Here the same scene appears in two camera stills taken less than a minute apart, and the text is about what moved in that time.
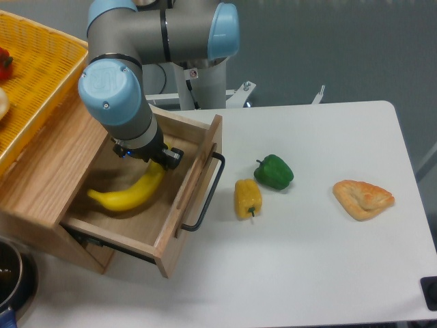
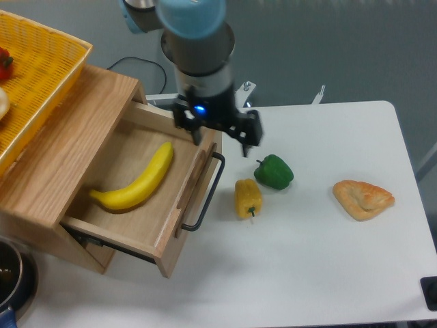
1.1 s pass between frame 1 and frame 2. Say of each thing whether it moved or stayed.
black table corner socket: stayed
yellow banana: stayed
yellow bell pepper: stayed
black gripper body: moved
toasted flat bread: stayed
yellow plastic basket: stayed
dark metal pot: stayed
